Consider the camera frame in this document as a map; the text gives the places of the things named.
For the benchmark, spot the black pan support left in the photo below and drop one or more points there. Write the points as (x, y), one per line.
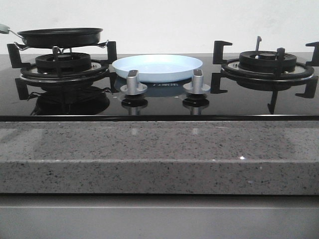
(61, 87)

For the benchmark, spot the black pan support right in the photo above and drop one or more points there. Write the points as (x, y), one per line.
(309, 74)

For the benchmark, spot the black glass cooktop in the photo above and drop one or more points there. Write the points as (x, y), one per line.
(161, 102)

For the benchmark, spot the silver stove knob right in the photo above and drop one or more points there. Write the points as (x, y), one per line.
(197, 85)

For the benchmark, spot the black pan support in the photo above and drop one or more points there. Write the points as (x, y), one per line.
(61, 87)
(309, 74)

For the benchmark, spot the light blue plate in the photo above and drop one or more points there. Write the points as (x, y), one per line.
(158, 68)

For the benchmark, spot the chrome wire pan rack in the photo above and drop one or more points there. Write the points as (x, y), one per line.
(22, 47)

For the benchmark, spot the black burner right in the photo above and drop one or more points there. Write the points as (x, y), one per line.
(265, 61)

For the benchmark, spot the black burner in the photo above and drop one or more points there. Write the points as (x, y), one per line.
(265, 61)
(68, 62)

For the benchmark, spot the silver stove knob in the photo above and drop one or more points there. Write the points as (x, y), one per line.
(133, 86)
(197, 85)

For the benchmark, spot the black frying pan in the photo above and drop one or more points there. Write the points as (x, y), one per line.
(60, 37)

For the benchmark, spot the silver stove knob left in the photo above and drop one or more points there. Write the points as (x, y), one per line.
(133, 86)

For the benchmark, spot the grey cabinet front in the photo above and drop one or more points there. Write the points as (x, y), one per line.
(158, 217)

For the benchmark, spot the black burner left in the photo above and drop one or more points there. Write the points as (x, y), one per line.
(68, 62)

